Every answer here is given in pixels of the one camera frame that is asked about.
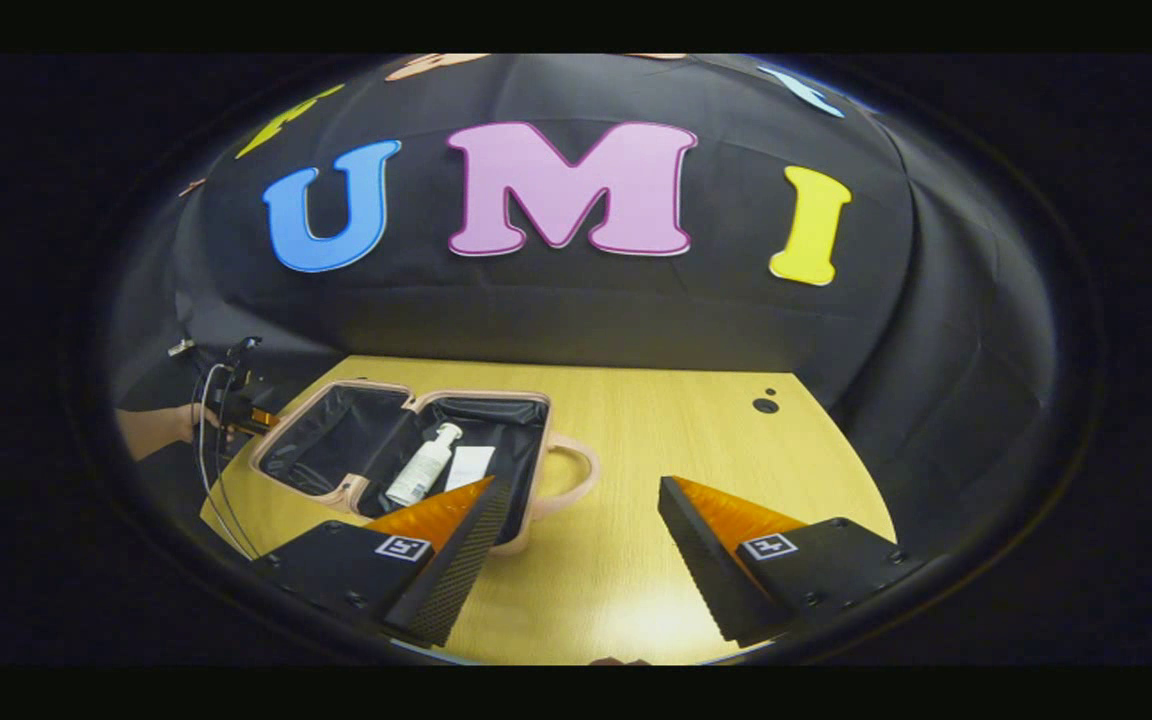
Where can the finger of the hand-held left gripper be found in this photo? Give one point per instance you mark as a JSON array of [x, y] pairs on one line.
[[266, 417]]

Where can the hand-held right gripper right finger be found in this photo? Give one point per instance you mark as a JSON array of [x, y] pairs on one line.
[[701, 565]]

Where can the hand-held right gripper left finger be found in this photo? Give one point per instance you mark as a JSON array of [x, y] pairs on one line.
[[466, 560]]

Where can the pink suitcase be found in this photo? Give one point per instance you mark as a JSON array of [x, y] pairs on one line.
[[336, 440]]

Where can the white pump bottle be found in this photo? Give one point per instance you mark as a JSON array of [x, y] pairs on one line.
[[418, 475]]

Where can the small silver clip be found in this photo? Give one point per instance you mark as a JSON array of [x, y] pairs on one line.
[[181, 348]]

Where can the small copper clip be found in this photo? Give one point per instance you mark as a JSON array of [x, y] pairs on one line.
[[192, 187]]

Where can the black backdrop cloth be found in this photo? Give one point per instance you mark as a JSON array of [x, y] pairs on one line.
[[636, 310]]

